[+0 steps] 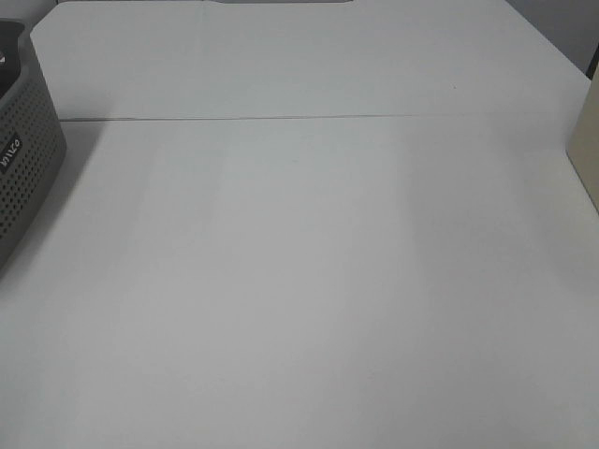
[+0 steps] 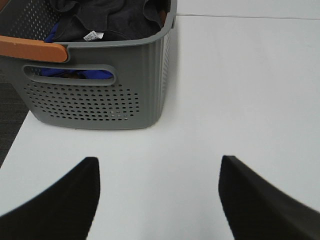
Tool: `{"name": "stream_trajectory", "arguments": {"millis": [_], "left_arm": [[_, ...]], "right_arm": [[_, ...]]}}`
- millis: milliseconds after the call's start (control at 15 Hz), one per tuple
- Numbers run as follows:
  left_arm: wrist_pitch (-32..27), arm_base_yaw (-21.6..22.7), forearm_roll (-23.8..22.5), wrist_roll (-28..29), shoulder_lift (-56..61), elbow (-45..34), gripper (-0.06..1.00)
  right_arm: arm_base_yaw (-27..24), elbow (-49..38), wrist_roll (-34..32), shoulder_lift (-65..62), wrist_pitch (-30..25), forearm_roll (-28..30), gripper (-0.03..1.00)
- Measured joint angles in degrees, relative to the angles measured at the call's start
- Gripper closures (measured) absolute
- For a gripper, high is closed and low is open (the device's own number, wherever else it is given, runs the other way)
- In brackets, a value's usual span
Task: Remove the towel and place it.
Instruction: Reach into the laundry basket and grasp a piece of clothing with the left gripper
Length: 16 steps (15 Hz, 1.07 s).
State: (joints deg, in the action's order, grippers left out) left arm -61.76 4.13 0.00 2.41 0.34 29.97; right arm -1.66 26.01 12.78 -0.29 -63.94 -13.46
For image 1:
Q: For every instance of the grey perforated plastic basket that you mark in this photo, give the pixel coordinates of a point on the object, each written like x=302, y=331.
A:
x=33, y=144

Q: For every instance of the beige box at right edge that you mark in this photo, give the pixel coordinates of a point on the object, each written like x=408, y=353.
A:
x=583, y=145

